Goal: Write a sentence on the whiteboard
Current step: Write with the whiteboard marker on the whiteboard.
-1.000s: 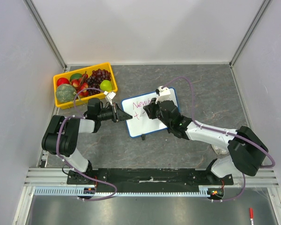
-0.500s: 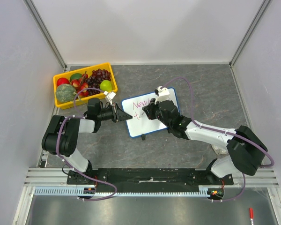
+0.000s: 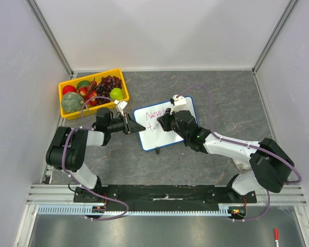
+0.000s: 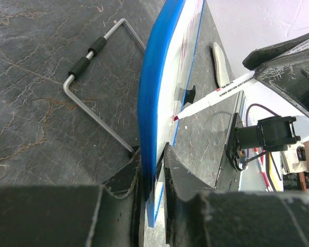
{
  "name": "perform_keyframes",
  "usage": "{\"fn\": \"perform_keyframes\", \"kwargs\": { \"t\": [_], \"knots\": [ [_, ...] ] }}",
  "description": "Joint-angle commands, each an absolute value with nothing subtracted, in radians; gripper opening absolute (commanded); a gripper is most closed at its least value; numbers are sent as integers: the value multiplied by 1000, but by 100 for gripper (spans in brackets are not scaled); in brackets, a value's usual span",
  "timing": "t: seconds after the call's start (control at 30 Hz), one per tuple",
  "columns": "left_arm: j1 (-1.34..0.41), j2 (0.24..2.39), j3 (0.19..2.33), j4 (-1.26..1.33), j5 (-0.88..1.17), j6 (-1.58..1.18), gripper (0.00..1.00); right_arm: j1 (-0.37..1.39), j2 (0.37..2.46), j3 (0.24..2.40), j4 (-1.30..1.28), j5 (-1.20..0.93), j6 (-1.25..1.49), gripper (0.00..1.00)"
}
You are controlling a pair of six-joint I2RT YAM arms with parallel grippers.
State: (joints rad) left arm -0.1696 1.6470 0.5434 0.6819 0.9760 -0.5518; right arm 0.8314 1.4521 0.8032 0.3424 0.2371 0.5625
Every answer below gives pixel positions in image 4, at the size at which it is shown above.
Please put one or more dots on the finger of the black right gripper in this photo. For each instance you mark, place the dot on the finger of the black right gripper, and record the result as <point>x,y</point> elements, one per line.
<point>288,76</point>
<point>259,56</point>

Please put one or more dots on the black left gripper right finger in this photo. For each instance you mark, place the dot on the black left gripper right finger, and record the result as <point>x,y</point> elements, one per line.
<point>198,215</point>

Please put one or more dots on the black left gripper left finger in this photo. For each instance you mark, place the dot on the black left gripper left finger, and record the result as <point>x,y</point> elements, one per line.
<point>108,214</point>

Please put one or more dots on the magenta capped whiteboard marker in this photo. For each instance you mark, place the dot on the magenta capped whiteboard marker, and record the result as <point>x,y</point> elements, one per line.
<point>218,95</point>

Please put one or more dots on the blue framed whiteboard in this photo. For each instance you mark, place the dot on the blue framed whiteboard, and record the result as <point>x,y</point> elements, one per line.
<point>163,90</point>

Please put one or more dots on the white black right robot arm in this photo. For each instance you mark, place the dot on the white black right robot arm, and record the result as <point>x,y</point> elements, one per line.
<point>275,133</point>

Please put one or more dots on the white bead eraser pad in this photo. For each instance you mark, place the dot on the white bead eraser pad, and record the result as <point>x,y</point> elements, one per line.
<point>221,71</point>

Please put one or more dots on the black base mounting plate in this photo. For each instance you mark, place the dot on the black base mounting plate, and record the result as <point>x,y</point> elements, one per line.
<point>228,177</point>

